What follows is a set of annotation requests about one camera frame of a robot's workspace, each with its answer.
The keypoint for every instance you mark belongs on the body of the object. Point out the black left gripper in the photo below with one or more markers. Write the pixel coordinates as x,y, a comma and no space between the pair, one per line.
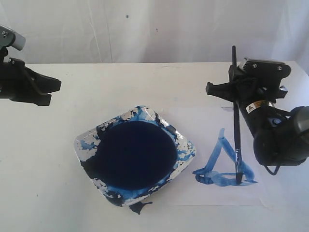
16,83

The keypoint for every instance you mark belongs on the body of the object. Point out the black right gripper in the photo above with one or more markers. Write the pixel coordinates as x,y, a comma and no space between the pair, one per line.
256,104

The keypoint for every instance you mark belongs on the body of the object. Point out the black paintbrush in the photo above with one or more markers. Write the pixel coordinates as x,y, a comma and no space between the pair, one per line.
237,140

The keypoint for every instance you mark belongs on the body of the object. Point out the white square paint-stained dish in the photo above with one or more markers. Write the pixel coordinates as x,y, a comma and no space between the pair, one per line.
133,155

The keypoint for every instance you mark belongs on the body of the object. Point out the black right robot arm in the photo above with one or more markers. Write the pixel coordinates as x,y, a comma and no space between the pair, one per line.
280,138

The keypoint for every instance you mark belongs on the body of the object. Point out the white backdrop cloth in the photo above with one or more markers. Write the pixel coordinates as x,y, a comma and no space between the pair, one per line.
123,31

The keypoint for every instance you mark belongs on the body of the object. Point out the white paper sheet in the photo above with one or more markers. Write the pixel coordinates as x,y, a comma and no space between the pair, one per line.
210,178

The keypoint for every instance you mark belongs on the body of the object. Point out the blue paint spill puddle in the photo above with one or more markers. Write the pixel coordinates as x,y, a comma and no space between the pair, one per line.
137,207

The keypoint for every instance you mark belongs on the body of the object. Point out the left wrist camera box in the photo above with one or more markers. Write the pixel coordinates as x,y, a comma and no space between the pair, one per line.
9,37

